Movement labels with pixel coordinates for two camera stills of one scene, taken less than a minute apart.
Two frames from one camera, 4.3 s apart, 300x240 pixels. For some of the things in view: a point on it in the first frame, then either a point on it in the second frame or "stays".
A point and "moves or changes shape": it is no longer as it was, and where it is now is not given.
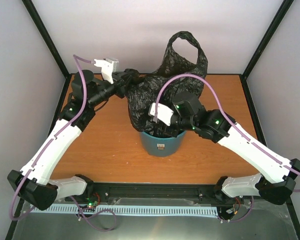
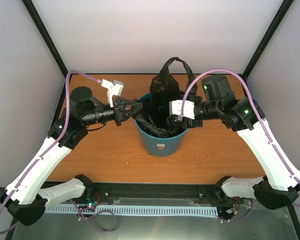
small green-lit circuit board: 92,204 stays
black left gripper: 121,85 -> 119,104
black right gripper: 172,133 -> 188,124
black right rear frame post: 281,14 stays
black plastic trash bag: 141,92 moves or changes shape
